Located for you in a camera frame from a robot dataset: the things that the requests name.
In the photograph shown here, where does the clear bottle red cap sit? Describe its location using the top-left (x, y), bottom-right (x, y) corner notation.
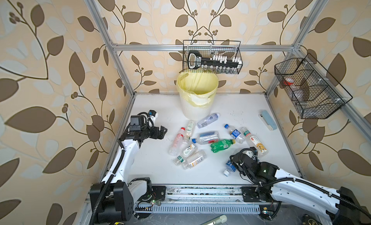
top-left (168, 127), bottom-right (185, 156)

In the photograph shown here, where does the green sprite bottle yellow cap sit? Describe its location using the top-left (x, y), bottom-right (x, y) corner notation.
top-left (210, 139), bottom-right (236, 153)

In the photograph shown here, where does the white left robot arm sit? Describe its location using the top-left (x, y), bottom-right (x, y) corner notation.
top-left (89, 124), bottom-right (168, 225)

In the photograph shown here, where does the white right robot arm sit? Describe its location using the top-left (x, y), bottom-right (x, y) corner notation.
top-left (230, 148), bottom-right (371, 225)

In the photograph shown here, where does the white ribbed trash bin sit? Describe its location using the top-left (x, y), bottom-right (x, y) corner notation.
top-left (180, 92), bottom-right (216, 121)

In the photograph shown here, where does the yellow bin liner bag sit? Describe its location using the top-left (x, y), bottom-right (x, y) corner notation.
top-left (176, 72), bottom-right (219, 108)

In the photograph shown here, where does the capless bottle green red label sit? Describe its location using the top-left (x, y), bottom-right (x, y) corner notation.
top-left (241, 127), bottom-right (268, 156)

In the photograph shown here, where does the small bottle green white label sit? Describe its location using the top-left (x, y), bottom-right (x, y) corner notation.
top-left (185, 120), bottom-right (196, 139)

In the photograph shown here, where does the clear bottle yellow label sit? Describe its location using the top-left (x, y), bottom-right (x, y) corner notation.
top-left (183, 150), bottom-right (207, 169)

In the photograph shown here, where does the clear bottle blue pink label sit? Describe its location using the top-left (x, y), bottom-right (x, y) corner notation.
top-left (191, 131), bottom-right (220, 145)

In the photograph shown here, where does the red capped jar in basket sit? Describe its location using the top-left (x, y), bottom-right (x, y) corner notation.
top-left (283, 78), bottom-right (295, 87)

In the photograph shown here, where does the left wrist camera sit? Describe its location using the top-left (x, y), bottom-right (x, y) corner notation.
top-left (147, 110), bottom-right (158, 127)

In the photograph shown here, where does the metal base rail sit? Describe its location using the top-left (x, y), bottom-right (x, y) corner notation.
top-left (152, 184), bottom-right (265, 204)

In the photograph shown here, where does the black wire basket back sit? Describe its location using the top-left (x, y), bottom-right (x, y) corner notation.
top-left (183, 40), bottom-right (243, 75)

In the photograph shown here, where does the black wire basket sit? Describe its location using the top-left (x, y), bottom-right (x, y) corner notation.
top-left (183, 40), bottom-right (243, 75)
top-left (274, 53), bottom-right (353, 119)

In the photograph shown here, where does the black wire basket right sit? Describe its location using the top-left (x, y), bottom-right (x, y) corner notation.
top-left (274, 53), bottom-right (353, 119)

